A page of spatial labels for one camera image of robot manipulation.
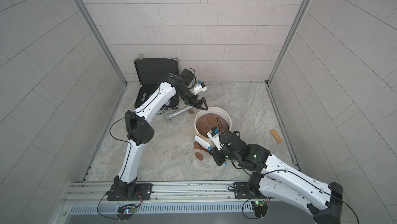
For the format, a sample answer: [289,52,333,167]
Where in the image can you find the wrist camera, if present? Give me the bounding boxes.
[207,127,222,151]
[192,81,207,95]

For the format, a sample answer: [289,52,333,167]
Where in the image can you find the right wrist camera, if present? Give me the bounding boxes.
[207,127,222,151]

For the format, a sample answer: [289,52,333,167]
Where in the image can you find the aluminium front rail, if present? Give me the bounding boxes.
[60,178,320,206]

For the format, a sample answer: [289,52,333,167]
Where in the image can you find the circuit board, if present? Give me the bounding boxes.
[251,201,268,219]
[116,204,137,222]

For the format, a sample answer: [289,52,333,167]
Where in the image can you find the right circuit board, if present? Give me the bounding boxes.
[251,201,268,219]

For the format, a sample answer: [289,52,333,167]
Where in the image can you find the white ceramic pot with soil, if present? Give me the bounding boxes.
[193,107,232,140]

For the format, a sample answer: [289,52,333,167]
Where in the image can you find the small wooden block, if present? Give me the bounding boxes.
[270,129,283,143]

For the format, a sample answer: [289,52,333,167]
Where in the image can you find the left circuit board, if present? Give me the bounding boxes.
[116,204,137,222]

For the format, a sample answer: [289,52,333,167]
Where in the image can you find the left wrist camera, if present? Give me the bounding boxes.
[192,81,207,95]

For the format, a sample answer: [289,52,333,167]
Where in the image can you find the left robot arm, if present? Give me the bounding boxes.
[106,68,208,201]

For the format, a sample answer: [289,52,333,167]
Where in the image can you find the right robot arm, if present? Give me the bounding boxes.
[207,128,343,224]

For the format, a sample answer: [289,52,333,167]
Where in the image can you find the black poker chip case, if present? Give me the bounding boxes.
[134,58,179,109]

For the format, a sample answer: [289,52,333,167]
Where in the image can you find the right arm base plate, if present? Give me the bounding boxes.
[232,182,256,200]

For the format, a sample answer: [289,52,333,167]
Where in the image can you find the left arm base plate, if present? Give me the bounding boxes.
[106,182,153,201]

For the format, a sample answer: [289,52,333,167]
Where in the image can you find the brown mud piece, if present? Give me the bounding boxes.
[193,141,202,150]
[195,152,204,161]

